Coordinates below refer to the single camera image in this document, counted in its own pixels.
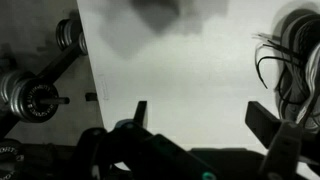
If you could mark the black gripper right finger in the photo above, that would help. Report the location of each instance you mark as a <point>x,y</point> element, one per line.
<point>262,123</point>

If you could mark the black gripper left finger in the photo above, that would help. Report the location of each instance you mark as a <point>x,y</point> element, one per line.
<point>140,116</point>

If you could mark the black dumbbell with chrome plates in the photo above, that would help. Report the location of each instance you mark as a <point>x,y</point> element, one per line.
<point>33,97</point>

